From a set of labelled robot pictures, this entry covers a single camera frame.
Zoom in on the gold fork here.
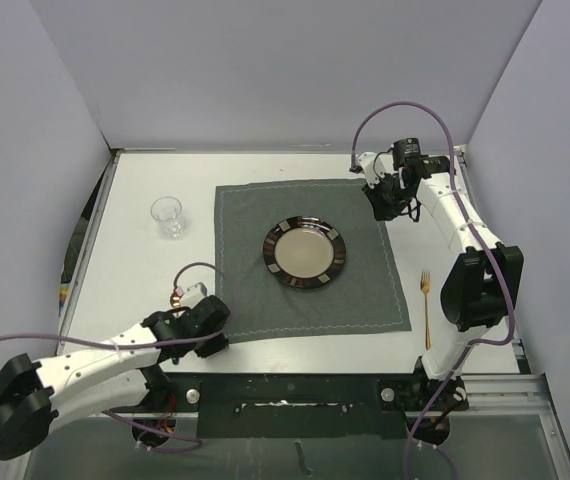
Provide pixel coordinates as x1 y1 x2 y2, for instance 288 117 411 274
420 270 432 350

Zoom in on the grey cloth placemat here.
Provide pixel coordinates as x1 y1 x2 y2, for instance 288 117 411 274
214 179 411 343

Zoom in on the dark rimmed dinner plate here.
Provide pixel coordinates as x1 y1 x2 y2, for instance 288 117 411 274
262 216 347 290

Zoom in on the clear drinking glass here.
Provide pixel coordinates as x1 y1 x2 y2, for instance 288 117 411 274
150 196 186 238

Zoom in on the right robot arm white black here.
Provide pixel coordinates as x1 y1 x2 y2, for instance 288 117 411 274
357 138 524 409

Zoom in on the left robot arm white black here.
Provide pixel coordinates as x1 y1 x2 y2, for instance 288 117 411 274
0 295 230 461

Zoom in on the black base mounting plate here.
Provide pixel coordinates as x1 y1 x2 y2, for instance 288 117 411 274
119 373 469 439

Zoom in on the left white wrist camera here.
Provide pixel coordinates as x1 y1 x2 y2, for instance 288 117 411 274
173 282 208 307

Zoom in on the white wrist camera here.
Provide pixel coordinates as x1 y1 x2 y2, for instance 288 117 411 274
173 282 208 307
349 152 389 190

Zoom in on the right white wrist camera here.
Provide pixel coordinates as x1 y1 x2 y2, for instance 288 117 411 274
349 152 389 190

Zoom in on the gold spoon green handle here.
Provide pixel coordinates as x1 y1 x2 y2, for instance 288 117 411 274
170 292 182 365

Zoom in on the aluminium frame rail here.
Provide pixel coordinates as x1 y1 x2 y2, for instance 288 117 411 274
23 372 550 417

